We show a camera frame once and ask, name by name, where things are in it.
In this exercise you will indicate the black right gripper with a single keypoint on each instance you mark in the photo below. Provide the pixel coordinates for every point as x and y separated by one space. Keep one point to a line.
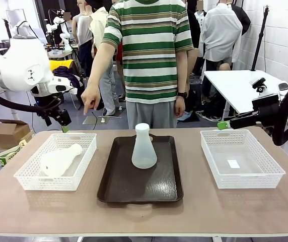
257 113

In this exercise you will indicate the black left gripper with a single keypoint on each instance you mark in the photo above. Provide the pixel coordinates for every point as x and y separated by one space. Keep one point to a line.
54 113

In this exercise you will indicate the white plastic conical flask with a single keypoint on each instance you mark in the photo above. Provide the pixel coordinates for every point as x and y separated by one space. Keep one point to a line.
58 161
144 153

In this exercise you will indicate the person's right forearm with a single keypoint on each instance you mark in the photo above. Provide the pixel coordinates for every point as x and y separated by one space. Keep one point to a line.
101 65

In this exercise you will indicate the person's left forearm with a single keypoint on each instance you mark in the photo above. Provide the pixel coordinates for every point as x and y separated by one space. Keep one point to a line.
181 73

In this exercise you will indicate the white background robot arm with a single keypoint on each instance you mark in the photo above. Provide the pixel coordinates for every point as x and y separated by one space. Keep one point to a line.
58 27

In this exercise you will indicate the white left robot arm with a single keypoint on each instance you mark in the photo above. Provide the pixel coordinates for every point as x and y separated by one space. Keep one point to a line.
20 68

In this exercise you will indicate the person's right hand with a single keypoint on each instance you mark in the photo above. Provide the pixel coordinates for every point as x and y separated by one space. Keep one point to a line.
91 97

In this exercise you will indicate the person's left hand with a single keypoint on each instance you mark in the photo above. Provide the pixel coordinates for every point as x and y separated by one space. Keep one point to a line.
180 107

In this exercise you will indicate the grey floor plate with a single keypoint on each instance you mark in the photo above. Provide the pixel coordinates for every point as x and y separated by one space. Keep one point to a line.
93 120

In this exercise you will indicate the white sticker label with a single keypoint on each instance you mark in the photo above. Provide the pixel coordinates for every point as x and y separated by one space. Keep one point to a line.
233 164

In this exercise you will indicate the white desk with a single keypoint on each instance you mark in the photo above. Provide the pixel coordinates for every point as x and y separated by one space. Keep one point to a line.
232 83

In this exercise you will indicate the black wristwatch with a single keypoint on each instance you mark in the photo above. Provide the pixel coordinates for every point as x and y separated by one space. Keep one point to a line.
182 94

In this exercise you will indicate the white perforated plastic basket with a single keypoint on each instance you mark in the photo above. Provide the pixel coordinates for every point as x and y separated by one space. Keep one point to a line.
33 174
259 176

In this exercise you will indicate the brown cardboard box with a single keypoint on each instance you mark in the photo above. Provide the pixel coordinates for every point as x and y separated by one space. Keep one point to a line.
8 132

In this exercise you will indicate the chair piled with clothes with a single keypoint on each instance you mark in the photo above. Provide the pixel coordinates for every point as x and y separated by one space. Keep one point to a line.
66 70

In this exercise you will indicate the green and white carton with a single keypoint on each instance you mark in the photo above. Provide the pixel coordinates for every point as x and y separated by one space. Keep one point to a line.
10 155

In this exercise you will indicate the grey trousers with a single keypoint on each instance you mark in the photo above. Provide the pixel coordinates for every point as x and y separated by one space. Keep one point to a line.
151 114

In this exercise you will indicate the mannequin in white tank top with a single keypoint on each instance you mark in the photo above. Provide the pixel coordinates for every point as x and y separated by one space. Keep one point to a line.
83 37

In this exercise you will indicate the dark brown serving tray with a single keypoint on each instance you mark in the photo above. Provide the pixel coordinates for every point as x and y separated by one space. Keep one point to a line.
140 184

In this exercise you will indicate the black tripod stand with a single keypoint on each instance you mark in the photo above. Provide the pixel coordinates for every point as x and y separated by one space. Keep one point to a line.
261 35

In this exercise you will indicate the green striped t-shirt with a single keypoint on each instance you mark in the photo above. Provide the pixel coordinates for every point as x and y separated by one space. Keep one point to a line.
149 50

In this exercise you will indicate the mannequin in cream jacket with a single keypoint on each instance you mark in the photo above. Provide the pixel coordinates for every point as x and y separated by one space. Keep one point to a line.
98 27

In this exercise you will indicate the black hanging jacket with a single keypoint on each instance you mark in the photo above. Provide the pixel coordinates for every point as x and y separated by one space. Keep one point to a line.
242 19

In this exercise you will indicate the black light stand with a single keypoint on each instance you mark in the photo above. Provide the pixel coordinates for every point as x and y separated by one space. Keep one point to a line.
7 27

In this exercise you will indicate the whiteboard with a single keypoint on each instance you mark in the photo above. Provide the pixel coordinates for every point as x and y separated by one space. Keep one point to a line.
16 17

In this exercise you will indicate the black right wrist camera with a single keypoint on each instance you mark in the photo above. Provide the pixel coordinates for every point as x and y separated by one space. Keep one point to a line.
259 85

